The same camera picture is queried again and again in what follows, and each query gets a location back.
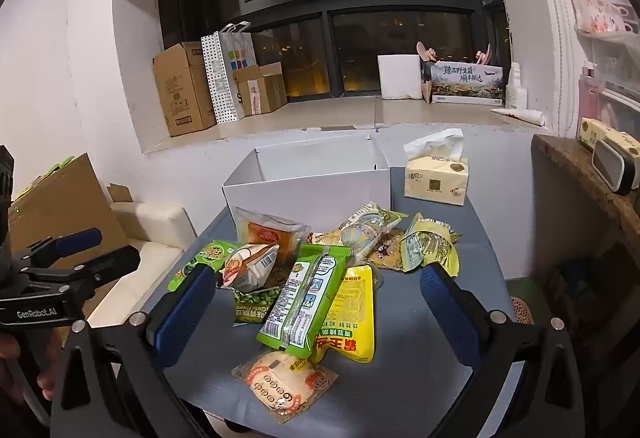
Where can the white sofa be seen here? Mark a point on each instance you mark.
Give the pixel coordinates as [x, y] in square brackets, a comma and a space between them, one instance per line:
[150, 238]

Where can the white orange snack packet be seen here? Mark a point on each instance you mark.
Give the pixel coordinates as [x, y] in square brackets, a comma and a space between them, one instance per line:
[250, 265]

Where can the landscape printed box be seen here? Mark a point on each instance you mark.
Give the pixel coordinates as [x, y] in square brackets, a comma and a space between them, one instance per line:
[465, 80]

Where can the white bottle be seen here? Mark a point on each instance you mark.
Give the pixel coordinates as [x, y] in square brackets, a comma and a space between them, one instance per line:
[516, 90]

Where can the dark green pea packet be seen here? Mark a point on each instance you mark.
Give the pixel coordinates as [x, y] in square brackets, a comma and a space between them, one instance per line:
[250, 308]

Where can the pale yellow box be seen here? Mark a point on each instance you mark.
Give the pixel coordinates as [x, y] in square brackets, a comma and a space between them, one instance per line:
[607, 132]

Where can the round yellow cookie packet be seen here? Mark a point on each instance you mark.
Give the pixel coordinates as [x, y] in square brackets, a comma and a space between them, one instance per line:
[387, 253]

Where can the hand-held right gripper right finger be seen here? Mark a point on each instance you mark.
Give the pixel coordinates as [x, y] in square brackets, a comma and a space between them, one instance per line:
[446, 318]

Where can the yellow snack packet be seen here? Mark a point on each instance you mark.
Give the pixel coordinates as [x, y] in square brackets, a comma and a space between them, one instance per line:
[357, 318]

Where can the white tube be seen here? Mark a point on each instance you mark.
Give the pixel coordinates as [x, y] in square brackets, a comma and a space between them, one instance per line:
[522, 116]

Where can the yellow green crinkled packet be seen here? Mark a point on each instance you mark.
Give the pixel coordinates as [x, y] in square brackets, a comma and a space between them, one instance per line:
[430, 245]

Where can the pink figurine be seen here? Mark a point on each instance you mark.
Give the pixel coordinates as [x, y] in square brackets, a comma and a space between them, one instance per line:
[484, 53]
[425, 51]

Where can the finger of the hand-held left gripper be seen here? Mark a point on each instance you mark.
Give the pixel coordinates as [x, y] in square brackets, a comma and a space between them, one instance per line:
[115, 263]
[75, 240]

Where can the round rice cracker packet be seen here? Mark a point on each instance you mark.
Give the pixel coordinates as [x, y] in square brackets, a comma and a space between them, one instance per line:
[285, 388]

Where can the large brown cardboard box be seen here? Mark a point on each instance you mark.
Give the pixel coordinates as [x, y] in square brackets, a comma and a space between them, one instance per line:
[180, 87]

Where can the clear orange pastry packet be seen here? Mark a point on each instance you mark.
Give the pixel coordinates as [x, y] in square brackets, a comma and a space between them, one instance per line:
[280, 235]

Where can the long green snack packet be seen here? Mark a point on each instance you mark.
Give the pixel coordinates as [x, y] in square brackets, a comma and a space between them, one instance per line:
[305, 298]

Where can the person's left hand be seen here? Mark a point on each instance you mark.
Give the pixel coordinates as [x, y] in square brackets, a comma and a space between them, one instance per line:
[12, 348]

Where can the pale white green snack packet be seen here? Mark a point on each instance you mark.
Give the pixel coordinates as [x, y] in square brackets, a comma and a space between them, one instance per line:
[367, 225]

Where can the white cardboard box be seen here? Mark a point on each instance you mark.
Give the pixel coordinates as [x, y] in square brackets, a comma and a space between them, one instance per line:
[310, 190]

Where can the green stool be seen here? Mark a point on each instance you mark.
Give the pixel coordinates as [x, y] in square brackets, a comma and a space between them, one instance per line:
[525, 303]

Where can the pink floral packet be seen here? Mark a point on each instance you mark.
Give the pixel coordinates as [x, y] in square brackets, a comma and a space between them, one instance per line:
[600, 10]

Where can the small brown cardboard box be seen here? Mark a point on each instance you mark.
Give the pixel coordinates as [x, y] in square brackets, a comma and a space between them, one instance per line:
[262, 90]

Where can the white black device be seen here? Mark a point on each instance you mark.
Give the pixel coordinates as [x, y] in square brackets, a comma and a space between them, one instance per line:
[610, 165]

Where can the clear wall rack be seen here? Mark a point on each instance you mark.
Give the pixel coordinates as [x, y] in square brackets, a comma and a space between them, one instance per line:
[615, 67]

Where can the small brown paper bag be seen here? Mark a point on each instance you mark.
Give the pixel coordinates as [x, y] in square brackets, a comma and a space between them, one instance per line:
[426, 87]

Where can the beige tissue pack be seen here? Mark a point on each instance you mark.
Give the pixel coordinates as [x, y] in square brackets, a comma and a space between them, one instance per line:
[435, 180]

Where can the dotted white paper bag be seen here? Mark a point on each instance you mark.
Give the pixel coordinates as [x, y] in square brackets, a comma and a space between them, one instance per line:
[227, 77]

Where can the green cartoon snack packet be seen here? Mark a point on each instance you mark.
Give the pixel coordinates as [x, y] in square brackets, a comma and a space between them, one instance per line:
[210, 255]

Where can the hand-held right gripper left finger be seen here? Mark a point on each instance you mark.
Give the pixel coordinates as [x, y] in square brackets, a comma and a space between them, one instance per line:
[184, 315]

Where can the small orange snack packet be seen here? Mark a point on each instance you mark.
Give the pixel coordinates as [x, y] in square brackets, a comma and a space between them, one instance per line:
[325, 239]

